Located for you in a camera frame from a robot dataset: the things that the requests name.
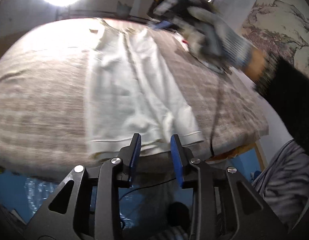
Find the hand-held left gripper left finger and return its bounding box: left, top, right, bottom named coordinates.
left=26, top=133, right=142, bottom=240

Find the person's right hand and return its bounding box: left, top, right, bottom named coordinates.
left=187, top=6, right=253, bottom=68

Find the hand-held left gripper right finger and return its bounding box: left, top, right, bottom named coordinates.
left=170, top=134, right=288, bottom=240

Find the person's right forearm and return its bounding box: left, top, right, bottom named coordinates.
left=244, top=47, right=309, bottom=146

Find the white shirt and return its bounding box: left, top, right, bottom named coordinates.
left=85, top=17, right=205, bottom=161

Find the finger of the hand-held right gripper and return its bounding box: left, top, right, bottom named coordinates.
left=148, top=21, right=175, bottom=30

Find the landscape wall poster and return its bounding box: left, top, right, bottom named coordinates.
left=241, top=0, right=309, bottom=71

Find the thin black cable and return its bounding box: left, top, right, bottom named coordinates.
left=118, top=177, right=176, bottom=202

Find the person's grey jacket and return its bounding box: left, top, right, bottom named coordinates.
left=251, top=139, right=309, bottom=233

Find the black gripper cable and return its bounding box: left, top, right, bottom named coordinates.
left=208, top=66, right=226, bottom=156

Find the wooden frame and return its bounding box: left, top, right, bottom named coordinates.
left=254, top=141, right=266, bottom=169

